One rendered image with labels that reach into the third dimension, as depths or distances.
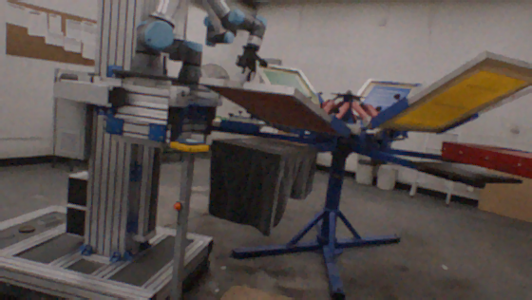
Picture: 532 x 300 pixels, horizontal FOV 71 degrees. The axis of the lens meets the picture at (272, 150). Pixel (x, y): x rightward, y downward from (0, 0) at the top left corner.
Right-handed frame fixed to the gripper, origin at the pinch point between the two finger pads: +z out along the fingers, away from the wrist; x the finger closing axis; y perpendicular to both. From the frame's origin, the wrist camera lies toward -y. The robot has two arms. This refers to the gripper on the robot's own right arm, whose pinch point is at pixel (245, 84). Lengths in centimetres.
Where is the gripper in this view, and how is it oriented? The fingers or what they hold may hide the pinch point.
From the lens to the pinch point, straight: 189.9
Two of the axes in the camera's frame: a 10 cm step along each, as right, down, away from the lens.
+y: -8.4, -1.8, 5.2
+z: -2.7, 9.6, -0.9
